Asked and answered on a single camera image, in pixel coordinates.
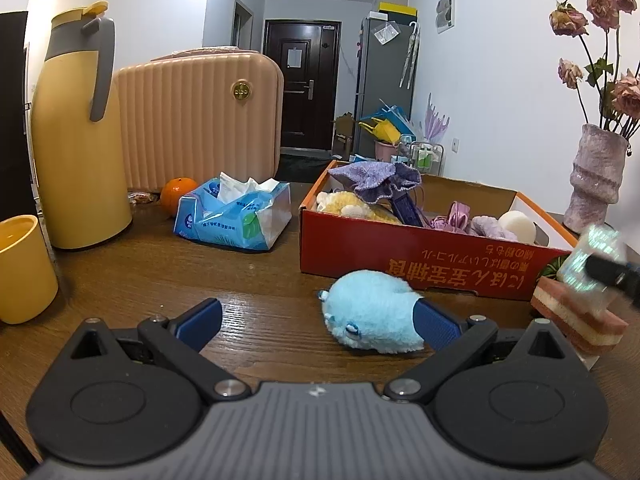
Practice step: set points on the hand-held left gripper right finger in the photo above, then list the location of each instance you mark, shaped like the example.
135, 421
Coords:
437, 325

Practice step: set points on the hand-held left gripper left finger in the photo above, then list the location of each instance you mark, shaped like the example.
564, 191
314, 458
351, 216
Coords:
200, 321

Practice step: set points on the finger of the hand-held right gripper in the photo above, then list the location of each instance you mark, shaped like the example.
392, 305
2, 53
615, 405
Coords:
612, 271

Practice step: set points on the clear shiny packet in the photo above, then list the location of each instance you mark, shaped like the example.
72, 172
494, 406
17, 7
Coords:
592, 247

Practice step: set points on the pink layered sponge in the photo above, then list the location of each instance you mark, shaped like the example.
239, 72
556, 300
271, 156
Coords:
575, 320

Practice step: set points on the blue plush toy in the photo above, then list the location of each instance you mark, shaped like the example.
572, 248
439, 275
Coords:
370, 305

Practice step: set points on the red cardboard box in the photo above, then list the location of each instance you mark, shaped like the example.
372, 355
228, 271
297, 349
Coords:
400, 255

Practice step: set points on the white round ball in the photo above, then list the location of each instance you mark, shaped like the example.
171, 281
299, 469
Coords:
517, 225

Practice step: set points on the lilac fluffy scrunchie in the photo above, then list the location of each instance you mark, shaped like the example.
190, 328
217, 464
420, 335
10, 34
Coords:
487, 225

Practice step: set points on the pink hair bow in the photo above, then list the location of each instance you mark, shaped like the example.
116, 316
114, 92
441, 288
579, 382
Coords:
457, 215

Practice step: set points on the dark blue pouch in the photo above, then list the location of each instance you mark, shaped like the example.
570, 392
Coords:
405, 210

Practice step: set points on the yellow plush toy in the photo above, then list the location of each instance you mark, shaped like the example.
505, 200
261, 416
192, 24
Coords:
345, 202

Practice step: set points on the purple knitted cloth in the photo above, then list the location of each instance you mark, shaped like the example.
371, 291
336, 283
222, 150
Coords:
370, 175

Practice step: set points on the pink textured vase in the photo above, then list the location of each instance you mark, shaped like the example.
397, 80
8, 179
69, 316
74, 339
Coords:
595, 175

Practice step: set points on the blue tissue pack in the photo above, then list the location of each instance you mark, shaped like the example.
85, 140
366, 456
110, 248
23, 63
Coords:
225, 225

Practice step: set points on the orange fruit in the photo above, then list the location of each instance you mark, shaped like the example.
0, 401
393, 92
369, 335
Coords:
175, 195

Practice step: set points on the brown snack packet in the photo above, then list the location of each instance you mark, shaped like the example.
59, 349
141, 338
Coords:
145, 198

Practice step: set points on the yellow mug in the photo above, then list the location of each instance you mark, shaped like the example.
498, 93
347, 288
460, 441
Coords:
25, 280

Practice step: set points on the pink bucket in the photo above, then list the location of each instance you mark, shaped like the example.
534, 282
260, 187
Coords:
386, 150

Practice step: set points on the dark floor mat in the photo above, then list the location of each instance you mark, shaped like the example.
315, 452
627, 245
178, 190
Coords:
300, 167

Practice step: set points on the pink ribbed suitcase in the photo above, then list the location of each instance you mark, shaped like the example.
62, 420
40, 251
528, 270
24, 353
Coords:
200, 125

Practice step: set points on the yellow thermos jug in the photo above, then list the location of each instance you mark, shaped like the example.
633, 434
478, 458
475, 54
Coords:
75, 160

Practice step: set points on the brown cardboard box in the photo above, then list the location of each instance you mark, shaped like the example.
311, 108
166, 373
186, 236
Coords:
344, 135

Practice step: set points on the dark brown door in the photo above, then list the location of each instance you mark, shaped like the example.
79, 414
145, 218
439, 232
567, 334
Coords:
300, 100

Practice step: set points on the grey refrigerator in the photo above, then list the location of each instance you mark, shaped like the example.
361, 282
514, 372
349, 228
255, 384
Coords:
380, 85

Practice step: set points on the dried rose bouquet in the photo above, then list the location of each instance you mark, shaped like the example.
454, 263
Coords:
607, 2

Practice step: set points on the white folded umbrella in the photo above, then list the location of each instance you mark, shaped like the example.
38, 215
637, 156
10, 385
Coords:
410, 55

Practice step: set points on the paper sheet on door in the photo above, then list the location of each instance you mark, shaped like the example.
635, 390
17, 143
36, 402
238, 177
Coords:
294, 58

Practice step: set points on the black paper bag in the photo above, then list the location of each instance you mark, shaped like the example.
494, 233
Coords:
12, 110

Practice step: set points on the clear plastic bag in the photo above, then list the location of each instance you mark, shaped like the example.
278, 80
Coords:
387, 32

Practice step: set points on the yellow box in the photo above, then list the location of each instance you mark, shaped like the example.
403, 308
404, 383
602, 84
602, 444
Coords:
397, 9

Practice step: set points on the purple butterfly wall decoration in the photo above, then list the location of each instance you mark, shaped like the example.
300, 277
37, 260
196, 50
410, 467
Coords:
436, 122

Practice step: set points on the framed wall picture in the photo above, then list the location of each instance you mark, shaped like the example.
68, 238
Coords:
445, 10

